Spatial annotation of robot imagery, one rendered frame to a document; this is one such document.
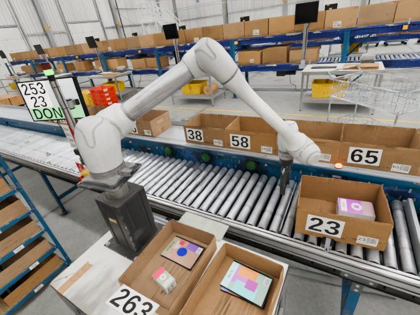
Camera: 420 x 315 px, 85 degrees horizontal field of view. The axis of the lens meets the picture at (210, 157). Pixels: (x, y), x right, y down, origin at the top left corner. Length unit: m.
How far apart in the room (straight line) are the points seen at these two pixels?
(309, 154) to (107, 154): 0.86
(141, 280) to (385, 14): 5.77
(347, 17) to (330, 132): 4.27
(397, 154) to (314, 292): 1.10
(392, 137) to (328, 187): 0.61
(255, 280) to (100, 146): 0.86
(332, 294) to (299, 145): 1.27
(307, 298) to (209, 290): 1.03
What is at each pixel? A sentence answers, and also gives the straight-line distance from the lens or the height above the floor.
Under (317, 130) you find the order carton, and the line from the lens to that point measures 1.88.
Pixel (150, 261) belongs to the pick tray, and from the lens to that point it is 1.29.
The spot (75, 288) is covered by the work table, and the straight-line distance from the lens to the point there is 1.39.
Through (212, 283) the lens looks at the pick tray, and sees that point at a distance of 1.15.
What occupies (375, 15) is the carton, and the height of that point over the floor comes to 1.53.
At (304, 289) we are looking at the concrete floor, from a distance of 2.05.
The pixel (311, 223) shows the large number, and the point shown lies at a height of 0.84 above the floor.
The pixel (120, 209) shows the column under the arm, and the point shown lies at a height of 1.06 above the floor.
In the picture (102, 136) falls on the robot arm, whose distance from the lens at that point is 1.03.
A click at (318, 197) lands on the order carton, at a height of 0.77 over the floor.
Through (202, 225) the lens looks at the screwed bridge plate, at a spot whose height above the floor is 0.75.
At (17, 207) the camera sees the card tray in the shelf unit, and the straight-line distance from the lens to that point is 2.14.
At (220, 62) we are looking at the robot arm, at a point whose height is 1.61.
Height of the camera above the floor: 1.74
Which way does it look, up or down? 30 degrees down
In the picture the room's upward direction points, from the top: 8 degrees counter-clockwise
